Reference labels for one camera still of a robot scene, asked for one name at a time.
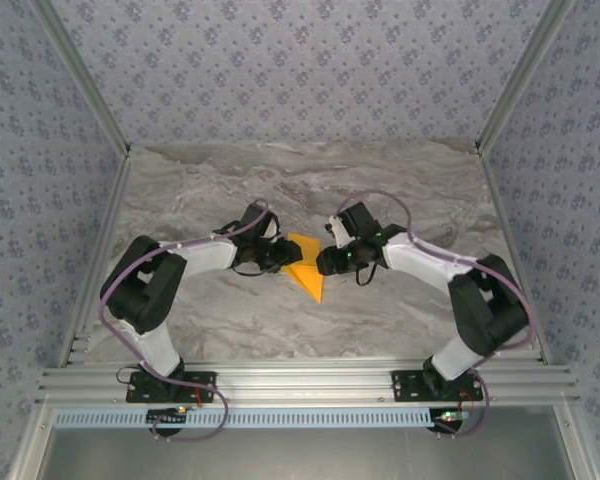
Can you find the steel sheet tray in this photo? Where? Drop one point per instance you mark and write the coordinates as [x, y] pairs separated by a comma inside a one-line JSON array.
[[300, 455]]

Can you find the small black controller board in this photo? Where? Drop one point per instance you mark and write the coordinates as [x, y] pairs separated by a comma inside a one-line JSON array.
[[450, 416], [165, 417]]

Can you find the aluminium frame post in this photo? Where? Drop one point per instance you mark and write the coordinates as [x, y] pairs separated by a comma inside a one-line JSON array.
[[520, 75], [86, 75]]

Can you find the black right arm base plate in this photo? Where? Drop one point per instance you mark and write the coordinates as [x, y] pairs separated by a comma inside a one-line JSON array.
[[405, 387]]

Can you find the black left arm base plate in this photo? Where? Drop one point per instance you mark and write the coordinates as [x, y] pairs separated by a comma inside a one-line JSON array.
[[135, 395]]

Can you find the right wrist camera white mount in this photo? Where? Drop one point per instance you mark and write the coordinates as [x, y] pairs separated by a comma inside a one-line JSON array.
[[337, 230]]

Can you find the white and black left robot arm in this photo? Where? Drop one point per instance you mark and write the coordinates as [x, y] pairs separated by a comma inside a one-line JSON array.
[[150, 285]]

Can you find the aluminium table side rail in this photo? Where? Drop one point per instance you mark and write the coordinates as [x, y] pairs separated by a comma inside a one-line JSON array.
[[497, 200], [111, 200]]

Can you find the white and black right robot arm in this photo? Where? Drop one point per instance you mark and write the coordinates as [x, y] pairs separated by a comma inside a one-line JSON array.
[[485, 310]]

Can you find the aluminium cross rail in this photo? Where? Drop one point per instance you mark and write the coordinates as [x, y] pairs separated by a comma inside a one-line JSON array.
[[300, 385]]

